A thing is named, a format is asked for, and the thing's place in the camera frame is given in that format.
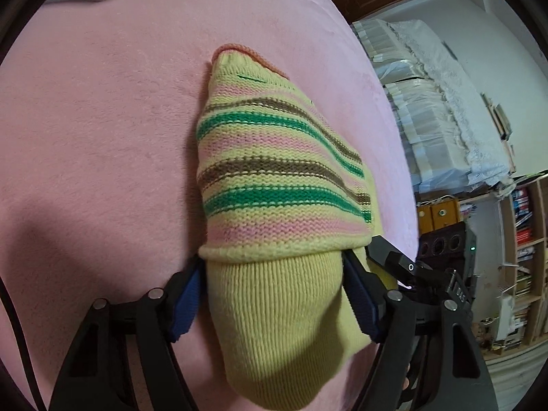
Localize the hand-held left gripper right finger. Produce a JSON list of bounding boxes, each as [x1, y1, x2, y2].
[[341, 251, 494, 411]]

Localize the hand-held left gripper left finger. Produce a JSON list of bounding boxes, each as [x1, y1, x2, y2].
[[49, 257, 207, 411]]

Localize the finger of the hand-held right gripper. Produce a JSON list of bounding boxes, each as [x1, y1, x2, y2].
[[366, 235, 419, 286]]

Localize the yellow striped knit sock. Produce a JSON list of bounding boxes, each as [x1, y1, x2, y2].
[[195, 43, 400, 408]]

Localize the yellow wooden box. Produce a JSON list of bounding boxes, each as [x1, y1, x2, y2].
[[417, 204, 434, 234], [430, 199, 461, 230]]

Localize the wooden bookshelf with books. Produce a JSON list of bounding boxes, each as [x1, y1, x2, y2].
[[457, 173, 548, 357]]

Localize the furniture under white lace cover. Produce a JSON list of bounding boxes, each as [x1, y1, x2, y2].
[[351, 19, 520, 196]]

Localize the pink fleece blanket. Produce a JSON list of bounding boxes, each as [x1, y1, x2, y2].
[[0, 0, 423, 411]]

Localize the black cable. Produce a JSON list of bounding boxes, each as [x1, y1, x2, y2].
[[0, 277, 46, 411]]

